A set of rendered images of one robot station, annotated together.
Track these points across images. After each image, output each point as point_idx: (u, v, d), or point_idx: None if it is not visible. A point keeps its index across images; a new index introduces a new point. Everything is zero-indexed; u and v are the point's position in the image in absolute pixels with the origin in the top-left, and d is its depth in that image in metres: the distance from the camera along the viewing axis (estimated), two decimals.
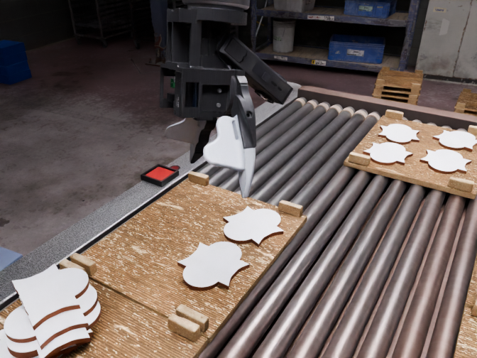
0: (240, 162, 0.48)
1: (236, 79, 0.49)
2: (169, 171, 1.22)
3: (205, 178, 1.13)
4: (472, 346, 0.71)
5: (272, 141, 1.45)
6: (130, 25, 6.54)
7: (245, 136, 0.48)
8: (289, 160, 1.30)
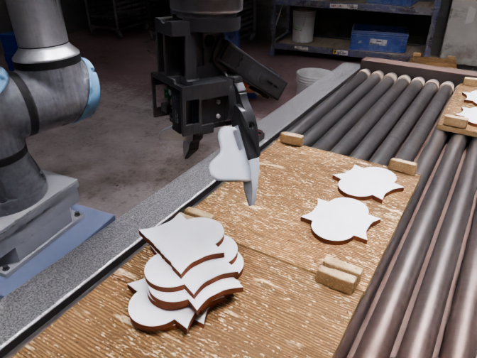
0: (245, 173, 0.48)
1: (233, 87, 0.47)
2: None
3: (301, 138, 1.05)
4: None
5: (348, 109, 1.37)
6: (145, 17, 6.47)
7: (249, 146, 0.47)
8: (377, 124, 1.23)
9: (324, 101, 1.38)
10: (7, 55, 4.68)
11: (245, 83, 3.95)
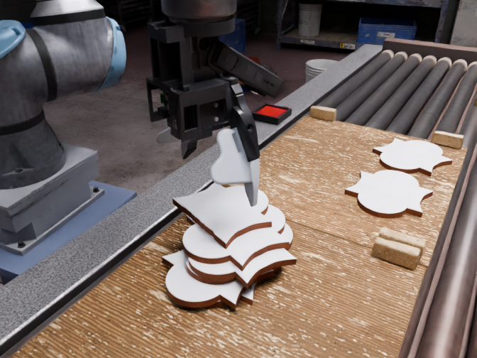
0: (246, 175, 0.48)
1: (231, 89, 0.47)
2: (280, 110, 1.08)
3: (333, 111, 0.98)
4: None
5: (376, 87, 1.30)
6: (148, 11, 6.40)
7: (248, 148, 0.47)
8: (409, 101, 1.16)
9: (350, 79, 1.31)
10: None
11: None
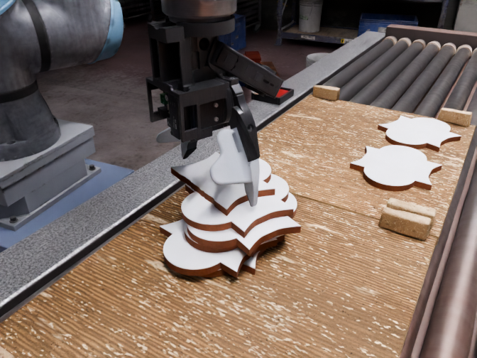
0: (246, 175, 0.48)
1: (231, 89, 0.47)
2: (282, 90, 1.05)
3: (337, 90, 0.95)
4: None
5: (380, 71, 1.28)
6: (148, 8, 6.37)
7: (248, 148, 0.47)
8: (414, 83, 1.13)
9: (353, 63, 1.28)
10: None
11: None
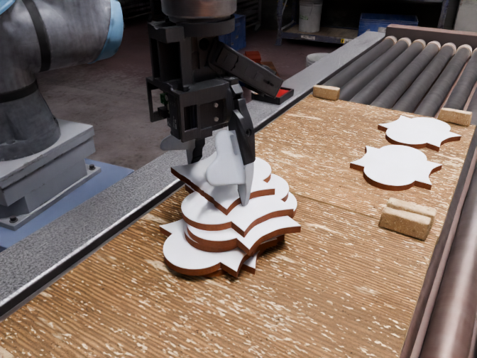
0: (240, 177, 0.49)
1: (231, 89, 0.47)
2: (282, 90, 1.05)
3: (337, 90, 0.95)
4: None
5: (380, 70, 1.28)
6: (148, 8, 6.37)
7: (245, 152, 0.48)
8: (414, 83, 1.13)
9: (353, 63, 1.28)
10: None
11: None
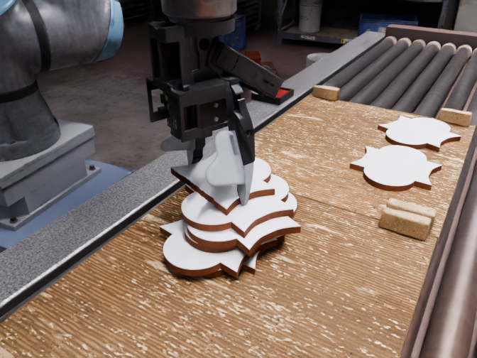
0: (240, 177, 0.49)
1: (231, 89, 0.47)
2: (282, 90, 1.05)
3: (337, 90, 0.95)
4: None
5: (380, 71, 1.28)
6: (148, 8, 6.37)
7: (245, 152, 0.48)
8: (414, 83, 1.13)
9: (353, 63, 1.28)
10: None
11: None
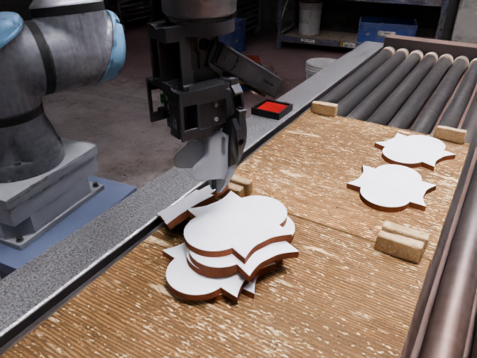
0: (221, 174, 0.52)
1: (231, 89, 0.47)
2: (282, 105, 1.07)
3: (335, 106, 0.97)
4: None
5: (377, 83, 1.29)
6: (148, 11, 6.39)
7: (232, 155, 0.50)
8: (412, 97, 1.15)
9: (351, 76, 1.30)
10: None
11: None
